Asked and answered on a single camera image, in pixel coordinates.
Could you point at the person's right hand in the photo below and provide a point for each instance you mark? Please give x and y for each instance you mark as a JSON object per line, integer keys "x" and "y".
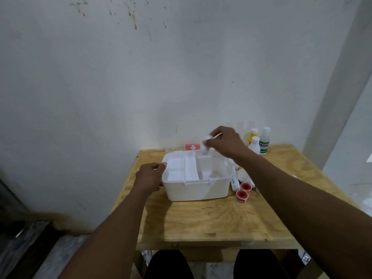
{"x": 228, "y": 143}

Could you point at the person's left hand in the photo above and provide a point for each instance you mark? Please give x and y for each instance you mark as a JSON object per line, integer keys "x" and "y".
{"x": 149, "y": 178}

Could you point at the white bandage roll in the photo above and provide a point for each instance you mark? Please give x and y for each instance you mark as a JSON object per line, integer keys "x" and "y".
{"x": 244, "y": 177}
{"x": 235, "y": 183}
{"x": 207, "y": 150}

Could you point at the yellow bottle white cap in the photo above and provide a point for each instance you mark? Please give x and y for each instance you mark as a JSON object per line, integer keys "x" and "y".
{"x": 252, "y": 138}

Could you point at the clear bottle green label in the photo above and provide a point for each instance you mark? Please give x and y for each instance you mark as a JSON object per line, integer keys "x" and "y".
{"x": 264, "y": 146}

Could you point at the red tape roll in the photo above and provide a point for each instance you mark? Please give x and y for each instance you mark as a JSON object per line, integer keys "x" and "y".
{"x": 246, "y": 187}
{"x": 242, "y": 196}

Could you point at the white first aid box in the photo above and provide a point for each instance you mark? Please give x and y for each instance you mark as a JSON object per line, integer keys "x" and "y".
{"x": 197, "y": 193}

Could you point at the person's right forearm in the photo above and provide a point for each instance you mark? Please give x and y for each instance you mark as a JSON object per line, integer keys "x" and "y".
{"x": 305, "y": 215}

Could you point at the person's left forearm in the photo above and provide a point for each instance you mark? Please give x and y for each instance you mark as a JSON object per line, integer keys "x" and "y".
{"x": 107, "y": 244}

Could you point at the person's black shorts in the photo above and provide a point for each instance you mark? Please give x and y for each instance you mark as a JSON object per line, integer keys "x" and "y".
{"x": 165, "y": 265}

